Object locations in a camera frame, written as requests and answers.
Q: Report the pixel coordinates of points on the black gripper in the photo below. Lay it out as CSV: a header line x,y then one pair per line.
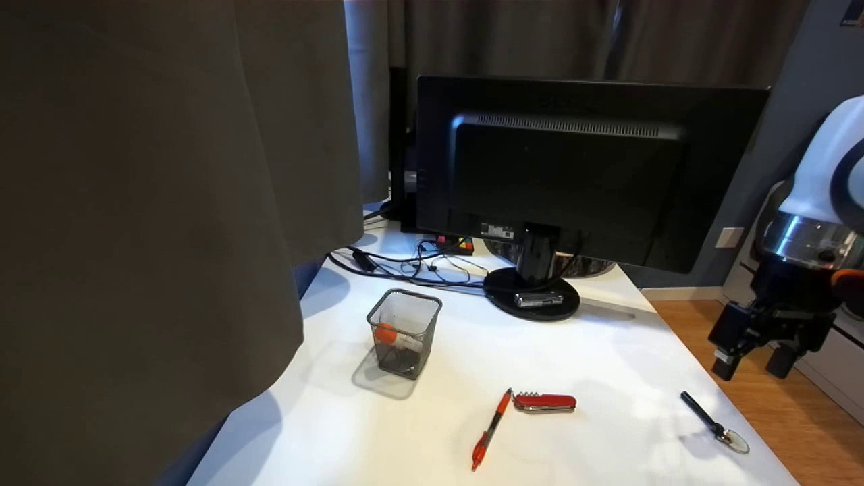
x,y
791,306

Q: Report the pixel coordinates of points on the black stick with clear disc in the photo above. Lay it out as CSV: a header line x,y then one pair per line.
x,y
698,412

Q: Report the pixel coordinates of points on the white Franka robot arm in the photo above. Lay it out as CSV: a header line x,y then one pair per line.
x,y
825,162

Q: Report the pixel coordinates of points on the mesh bin holding orange item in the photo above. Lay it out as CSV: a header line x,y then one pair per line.
x,y
406,337

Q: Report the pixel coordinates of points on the white cabinet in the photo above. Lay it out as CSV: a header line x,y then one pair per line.
x,y
841,368

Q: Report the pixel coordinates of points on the red pocket knife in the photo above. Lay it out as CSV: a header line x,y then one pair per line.
x,y
544,402

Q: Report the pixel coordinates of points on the black round monitor stand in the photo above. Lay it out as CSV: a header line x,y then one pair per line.
x,y
533,291

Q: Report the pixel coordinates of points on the black computer monitor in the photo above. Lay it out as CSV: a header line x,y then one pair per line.
x,y
584,179

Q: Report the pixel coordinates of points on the red pen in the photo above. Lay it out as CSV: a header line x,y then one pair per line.
x,y
490,433

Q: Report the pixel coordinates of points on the black strip with coloured buttons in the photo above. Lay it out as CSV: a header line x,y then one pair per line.
x,y
453,244

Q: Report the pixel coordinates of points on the small orange item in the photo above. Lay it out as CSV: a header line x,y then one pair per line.
x,y
385,335

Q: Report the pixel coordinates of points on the grey curtain behind monitor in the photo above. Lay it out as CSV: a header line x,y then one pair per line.
x,y
541,35

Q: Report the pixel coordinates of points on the black flat panel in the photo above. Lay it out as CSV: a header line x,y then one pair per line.
x,y
402,144

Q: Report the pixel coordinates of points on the grey curtain beside desk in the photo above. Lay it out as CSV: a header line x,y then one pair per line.
x,y
135,224

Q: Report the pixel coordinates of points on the white wall outlet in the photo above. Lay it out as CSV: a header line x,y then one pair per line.
x,y
730,235

